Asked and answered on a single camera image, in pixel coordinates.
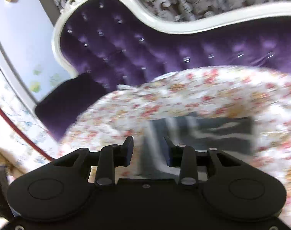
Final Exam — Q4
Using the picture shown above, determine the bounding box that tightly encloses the grey white striped cardigan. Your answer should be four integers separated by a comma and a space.
139, 113, 254, 179

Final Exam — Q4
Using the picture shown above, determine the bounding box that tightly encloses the white decorated cabinet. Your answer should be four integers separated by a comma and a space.
0, 71, 59, 171

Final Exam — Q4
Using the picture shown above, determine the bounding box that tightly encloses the floral bed sheet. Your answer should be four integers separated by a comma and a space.
59, 67, 291, 227

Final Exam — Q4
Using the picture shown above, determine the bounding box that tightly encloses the purple tufted sofa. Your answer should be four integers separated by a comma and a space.
35, 0, 291, 141

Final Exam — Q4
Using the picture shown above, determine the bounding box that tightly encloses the red stick vacuum cleaner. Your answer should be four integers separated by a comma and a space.
0, 108, 54, 161

